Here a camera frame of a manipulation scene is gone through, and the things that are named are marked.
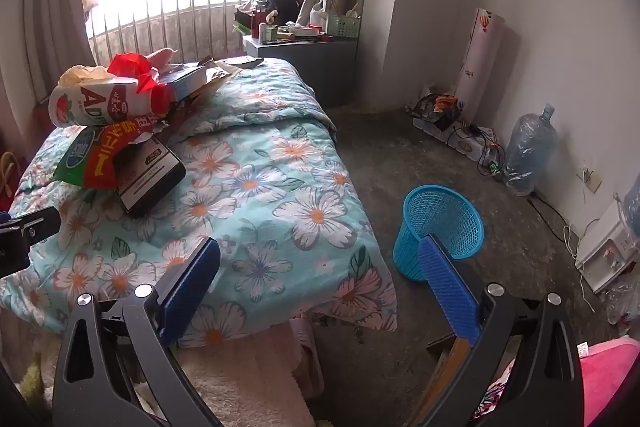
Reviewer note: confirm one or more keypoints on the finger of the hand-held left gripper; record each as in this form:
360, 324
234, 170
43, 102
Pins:
35, 227

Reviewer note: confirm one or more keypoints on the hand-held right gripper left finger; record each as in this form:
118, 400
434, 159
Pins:
196, 281

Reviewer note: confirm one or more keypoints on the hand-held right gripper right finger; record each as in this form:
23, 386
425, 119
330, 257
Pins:
447, 283

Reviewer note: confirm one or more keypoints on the blue plastic mesh basket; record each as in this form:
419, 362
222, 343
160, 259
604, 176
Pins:
425, 217

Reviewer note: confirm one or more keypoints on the green red snack bag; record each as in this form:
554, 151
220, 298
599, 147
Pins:
90, 157

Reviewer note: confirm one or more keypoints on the red wrapper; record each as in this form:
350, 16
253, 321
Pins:
131, 63

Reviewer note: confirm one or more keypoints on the brown wooden board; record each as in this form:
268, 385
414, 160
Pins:
452, 367

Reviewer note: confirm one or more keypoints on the cream plush rug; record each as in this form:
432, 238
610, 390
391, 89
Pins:
240, 382

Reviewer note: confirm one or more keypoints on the floral teal blanket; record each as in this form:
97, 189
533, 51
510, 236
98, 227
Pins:
280, 187

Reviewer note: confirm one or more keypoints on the pink slipper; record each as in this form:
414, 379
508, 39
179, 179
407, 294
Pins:
307, 357

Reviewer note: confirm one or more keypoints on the white flat box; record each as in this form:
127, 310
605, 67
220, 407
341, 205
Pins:
470, 147

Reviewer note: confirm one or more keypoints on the white milk bottle red label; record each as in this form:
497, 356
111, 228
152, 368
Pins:
95, 102

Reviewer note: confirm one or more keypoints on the large clear water jug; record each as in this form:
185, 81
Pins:
530, 152

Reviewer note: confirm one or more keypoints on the crumpled cream paper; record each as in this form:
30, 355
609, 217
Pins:
80, 74

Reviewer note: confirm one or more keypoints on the white box appliance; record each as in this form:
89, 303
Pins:
607, 252

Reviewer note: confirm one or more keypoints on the orange black bag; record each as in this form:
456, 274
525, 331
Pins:
440, 109

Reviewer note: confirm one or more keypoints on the pink cloth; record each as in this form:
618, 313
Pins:
612, 382

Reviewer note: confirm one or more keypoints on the blue white box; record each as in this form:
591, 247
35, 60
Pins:
185, 82

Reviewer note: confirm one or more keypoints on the brown cardboard piece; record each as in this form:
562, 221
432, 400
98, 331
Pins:
217, 74

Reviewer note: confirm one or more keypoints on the small black flat box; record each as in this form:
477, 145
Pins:
247, 62

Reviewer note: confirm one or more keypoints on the white rolled mat balloon print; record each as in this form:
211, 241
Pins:
482, 52

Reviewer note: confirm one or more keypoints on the grey cabinet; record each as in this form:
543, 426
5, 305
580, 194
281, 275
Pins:
310, 67

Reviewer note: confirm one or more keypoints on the red thermos bottle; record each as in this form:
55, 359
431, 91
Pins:
258, 23

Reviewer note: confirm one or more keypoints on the metal window railing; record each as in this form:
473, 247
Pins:
190, 7

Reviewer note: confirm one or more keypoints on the green plastic basket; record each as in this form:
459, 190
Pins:
343, 27

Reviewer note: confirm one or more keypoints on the black backpack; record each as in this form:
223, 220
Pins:
277, 2

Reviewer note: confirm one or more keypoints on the white plastic bag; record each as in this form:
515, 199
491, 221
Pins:
318, 13

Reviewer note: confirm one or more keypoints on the wall socket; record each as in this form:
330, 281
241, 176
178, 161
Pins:
591, 179

